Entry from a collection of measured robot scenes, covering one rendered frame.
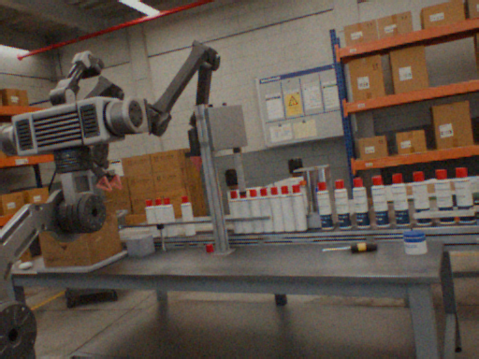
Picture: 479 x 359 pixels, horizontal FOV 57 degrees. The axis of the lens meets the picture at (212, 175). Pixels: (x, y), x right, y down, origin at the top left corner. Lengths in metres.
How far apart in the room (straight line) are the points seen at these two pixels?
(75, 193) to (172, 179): 3.87
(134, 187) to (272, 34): 2.94
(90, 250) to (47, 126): 0.71
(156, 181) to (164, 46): 2.53
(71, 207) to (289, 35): 5.31
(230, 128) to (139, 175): 3.77
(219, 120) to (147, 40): 5.52
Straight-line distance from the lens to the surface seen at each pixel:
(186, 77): 1.74
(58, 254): 2.26
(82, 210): 1.60
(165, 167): 5.47
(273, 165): 6.50
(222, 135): 1.91
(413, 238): 1.64
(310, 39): 6.49
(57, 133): 1.64
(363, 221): 1.87
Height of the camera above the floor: 1.28
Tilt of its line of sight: 3 degrees down
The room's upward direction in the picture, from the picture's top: 9 degrees counter-clockwise
